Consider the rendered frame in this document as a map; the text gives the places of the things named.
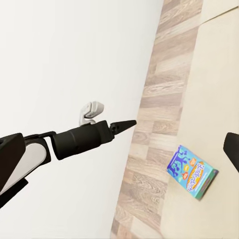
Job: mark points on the board game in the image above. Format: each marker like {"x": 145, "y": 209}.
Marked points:
{"x": 191, "y": 171}

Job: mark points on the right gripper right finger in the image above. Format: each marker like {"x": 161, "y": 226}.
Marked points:
{"x": 231, "y": 148}

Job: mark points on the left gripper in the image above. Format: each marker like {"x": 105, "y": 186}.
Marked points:
{"x": 93, "y": 135}

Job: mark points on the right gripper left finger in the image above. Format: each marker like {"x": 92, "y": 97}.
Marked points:
{"x": 12, "y": 149}

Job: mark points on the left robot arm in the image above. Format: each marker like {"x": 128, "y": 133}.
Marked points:
{"x": 75, "y": 141}

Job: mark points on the bed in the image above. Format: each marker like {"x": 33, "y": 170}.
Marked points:
{"x": 210, "y": 110}

